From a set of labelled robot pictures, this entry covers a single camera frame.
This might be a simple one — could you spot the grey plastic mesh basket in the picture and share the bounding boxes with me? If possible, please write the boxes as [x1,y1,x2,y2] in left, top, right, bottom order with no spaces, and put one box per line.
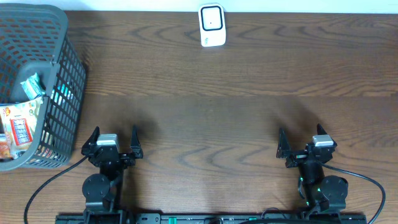
[1,3,86,171]

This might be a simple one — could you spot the orange Kleenex tissue pack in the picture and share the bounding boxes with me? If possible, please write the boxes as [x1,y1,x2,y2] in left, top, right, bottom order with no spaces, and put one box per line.
[0,134,11,159]

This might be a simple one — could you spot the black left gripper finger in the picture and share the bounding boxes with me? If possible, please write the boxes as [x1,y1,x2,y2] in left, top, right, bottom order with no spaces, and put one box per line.
[82,126,100,149]
[130,126,144,159]

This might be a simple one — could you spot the large wet wipes pack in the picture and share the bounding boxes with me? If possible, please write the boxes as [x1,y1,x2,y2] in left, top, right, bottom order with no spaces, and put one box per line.
[20,73,45,100]

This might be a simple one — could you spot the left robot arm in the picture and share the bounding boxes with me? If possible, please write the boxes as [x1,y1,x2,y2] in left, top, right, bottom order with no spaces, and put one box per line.
[81,126,143,223]

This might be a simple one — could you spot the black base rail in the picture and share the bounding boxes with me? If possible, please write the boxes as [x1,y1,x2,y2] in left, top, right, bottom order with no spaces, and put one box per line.
[55,212,368,224]

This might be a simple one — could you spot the yellow snack chip bag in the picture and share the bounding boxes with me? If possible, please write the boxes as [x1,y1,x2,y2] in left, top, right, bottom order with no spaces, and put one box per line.
[1,96,43,159]

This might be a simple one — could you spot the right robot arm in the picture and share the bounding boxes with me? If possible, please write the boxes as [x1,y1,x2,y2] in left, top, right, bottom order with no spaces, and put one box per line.
[276,124,348,220]

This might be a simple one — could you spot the white barcode scanner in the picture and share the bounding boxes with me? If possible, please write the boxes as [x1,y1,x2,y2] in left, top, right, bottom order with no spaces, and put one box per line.
[198,3,226,47]

